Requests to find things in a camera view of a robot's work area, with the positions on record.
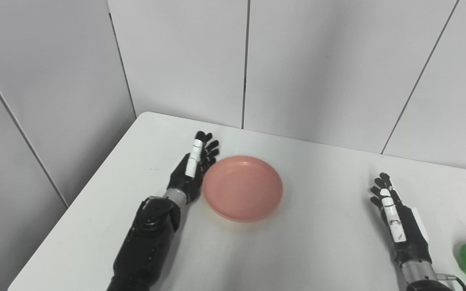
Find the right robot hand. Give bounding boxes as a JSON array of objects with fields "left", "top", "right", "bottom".
[{"left": 370, "top": 173, "right": 433, "bottom": 266}]

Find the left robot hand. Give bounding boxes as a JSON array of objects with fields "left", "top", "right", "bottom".
[{"left": 167, "top": 131, "right": 220, "bottom": 203}]

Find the pink round plate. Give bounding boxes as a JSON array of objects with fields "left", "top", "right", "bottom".
[{"left": 202, "top": 156, "right": 284, "bottom": 222}]

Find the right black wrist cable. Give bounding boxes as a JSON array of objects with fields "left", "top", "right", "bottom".
[{"left": 436, "top": 273, "right": 466, "bottom": 291}]

